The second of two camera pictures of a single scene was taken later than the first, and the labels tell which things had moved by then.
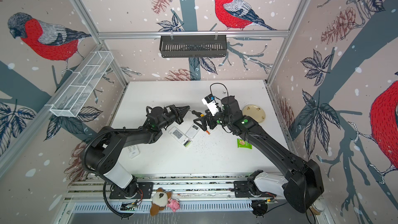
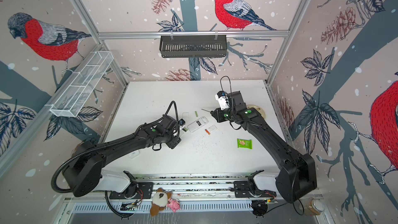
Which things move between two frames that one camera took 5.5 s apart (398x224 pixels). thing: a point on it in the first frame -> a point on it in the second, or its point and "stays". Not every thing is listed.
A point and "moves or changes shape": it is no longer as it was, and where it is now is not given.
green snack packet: (242, 143) stays
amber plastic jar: (317, 207) stays
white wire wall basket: (80, 83) stays
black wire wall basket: (184, 46) stays
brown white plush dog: (159, 200) stays
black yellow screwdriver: (197, 113) moves or changes shape
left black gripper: (173, 110) -> (175, 142)
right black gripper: (210, 117) -> (218, 116)
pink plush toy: (173, 205) stays
